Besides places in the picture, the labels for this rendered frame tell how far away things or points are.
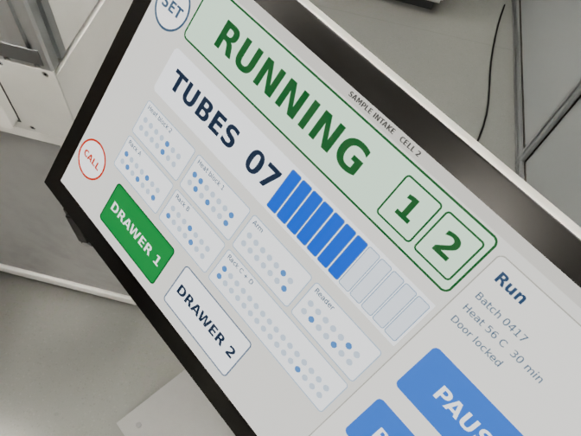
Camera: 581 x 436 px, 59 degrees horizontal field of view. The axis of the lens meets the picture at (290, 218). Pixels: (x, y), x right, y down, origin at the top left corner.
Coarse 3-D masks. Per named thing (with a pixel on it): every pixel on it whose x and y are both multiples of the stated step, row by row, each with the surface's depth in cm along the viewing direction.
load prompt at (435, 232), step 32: (224, 0) 41; (192, 32) 43; (224, 32) 42; (256, 32) 40; (224, 64) 42; (256, 64) 40; (288, 64) 39; (256, 96) 41; (288, 96) 39; (320, 96) 38; (288, 128) 39; (320, 128) 38; (352, 128) 37; (320, 160) 38; (352, 160) 37; (384, 160) 36; (352, 192) 37; (384, 192) 36; (416, 192) 35; (384, 224) 36; (416, 224) 35; (448, 224) 34; (480, 224) 33; (416, 256) 35; (448, 256) 34; (480, 256) 33; (448, 288) 34
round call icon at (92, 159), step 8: (88, 128) 51; (88, 136) 51; (80, 144) 52; (88, 144) 51; (96, 144) 50; (80, 152) 52; (88, 152) 51; (96, 152) 50; (104, 152) 50; (80, 160) 52; (88, 160) 51; (96, 160) 51; (104, 160) 50; (80, 168) 52; (88, 168) 51; (96, 168) 51; (104, 168) 50; (88, 176) 51; (96, 176) 51; (96, 184) 51
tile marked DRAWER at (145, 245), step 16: (112, 192) 50; (128, 192) 49; (112, 208) 50; (128, 208) 49; (112, 224) 50; (128, 224) 49; (144, 224) 48; (128, 240) 49; (144, 240) 48; (160, 240) 47; (144, 256) 48; (160, 256) 47; (144, 272) 49; (160, 272) 48
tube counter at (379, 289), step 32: (256, 160) 41; (288, 160) 40; (256, 192) 41; (288, 192) 40; (320, 192) 38; (288, 224) 40; (320, 224) 39; (352, 224) 37; (320, 256) 39; (352, 256) 38; (384, 256) 36; (352, 288) 38; (384, 288) 36; (416, 288) 35; (384, 320) 37; (416, 320) 36
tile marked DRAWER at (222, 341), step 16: (192, 272) 46; (176, 288) 47; (192, 288) 46; (176, 304) 47; (192, 304) 46; (208, 304) 45; (192, 320) 46; (208, 320) 45; (224, 320) 44; (192, 336) 46; (208, 336) 45; (224, 336) 44; (240, 336) 43; (208, 352) 45; (224, 352) 44; (240, 352) 44; (224, 368) 45
